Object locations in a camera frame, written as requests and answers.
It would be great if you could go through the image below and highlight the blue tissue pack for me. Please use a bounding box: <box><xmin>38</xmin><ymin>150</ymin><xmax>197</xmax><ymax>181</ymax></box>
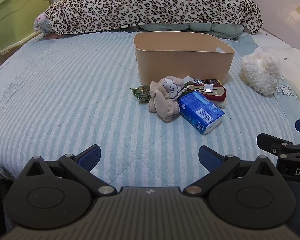
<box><xmin>177</xmin><ymin>91</ymin><xmax>225</xmax><ymax>135</ymax></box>

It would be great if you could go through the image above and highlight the green plastic cabinet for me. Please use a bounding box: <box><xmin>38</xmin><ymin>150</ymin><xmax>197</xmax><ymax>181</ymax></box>
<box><xmin>0</xmin><ymin>0</ymin><xmax>52</xmax><ymax>56</ymax></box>

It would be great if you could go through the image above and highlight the white fluffy plush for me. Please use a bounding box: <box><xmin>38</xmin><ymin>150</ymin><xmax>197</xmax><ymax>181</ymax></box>
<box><xmin>240</xmin><ymin>47</ymin><xmax>282</xmax><ymax>97</ymax></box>

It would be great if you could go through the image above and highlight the floral cloth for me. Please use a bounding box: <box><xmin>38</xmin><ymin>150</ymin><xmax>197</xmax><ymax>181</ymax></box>
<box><xmin>33</xmin><ymin>12</ymin><xmax>52</xmax><ymax>37</ymax></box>

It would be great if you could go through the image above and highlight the white headboard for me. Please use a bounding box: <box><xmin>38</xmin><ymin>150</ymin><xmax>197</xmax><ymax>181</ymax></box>
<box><xmin>247</xmin><ymin>0</ymin><xmax>300</xmax><ymax>51</ymax></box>

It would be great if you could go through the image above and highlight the beige sheep print sock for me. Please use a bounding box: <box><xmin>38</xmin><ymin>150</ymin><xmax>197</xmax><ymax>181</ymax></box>
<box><xmin>148</xmin><ymin>75</ymin><xmax>185</xmax><ymax>122</ymax></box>

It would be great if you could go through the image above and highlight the light blue rabbit print sheet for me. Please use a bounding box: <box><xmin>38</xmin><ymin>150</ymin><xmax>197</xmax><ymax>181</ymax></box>
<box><xmin>230</xmin><ymin>34</ymin><xmax>300</xmax><ymax>122</ymax></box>

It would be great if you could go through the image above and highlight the red and beige case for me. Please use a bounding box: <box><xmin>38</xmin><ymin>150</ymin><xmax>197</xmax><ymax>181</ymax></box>
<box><xmin>186</xmin><ymin>84</ymin><xmax>227</xmax><ymax>102</ymax></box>

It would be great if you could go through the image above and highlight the leopard print blanket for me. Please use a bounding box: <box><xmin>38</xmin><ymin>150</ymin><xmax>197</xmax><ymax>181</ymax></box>
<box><xmin>44</xmin><ymin>0</ymin><xmax>263</xmax><ymax>36</ymax></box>

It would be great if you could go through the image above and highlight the blue striped bed quilt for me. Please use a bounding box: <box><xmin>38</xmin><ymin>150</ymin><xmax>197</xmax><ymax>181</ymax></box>
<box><xmin>0</xmin><ymin>29</ymin><xmax>300</xmax><ymax>232</ymax></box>

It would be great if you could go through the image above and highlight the light green pillow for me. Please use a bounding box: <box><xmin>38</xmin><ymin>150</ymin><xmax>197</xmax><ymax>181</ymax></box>
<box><xmin>137</xmin><ymin>22</ymin><xmax>244</xmax><ymax>40</ymax></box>

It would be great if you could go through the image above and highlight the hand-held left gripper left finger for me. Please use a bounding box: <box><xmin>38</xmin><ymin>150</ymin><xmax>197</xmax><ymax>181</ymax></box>
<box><xmin>25</xmin><ymin>144</ymin><xmax>118</xmax><ymax>197</ymax></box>

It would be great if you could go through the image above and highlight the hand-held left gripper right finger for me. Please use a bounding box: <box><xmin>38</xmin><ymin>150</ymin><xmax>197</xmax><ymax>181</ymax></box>
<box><xmin>183</xmin><ymin>145</ymin><xmax>277</xmax><ymax>197</ymax></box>

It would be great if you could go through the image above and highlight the beige plastic storage bin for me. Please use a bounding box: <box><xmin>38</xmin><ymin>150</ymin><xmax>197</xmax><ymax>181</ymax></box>
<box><xmin>133</xmin><ymin>31</ymin><xmax>235</xmax><ymax>86</ymax></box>

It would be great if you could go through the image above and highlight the green snack packet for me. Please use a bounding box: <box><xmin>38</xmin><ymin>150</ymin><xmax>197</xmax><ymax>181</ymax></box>
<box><xmin>130</xmin><ymin>84</ymin><xmax>152</xmax><ymax>102</ymax></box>

